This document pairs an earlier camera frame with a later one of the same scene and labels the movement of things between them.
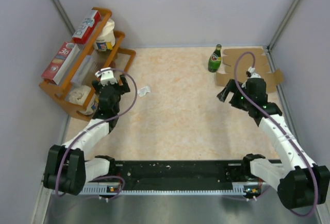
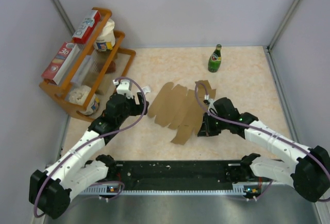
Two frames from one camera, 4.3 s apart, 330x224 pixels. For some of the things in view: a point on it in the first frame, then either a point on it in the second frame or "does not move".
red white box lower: (61, 64) does not move
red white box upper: (87, 29) does not move
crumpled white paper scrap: (143, 91) does not move
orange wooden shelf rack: (96, 62) does not move
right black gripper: (224, 95) -> (205, 130)
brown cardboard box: (273, 76) -> (174, 108)
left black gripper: (122, 89) -> (137, 108)
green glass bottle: (215, 61) does not move
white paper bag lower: (78, 95) does not move
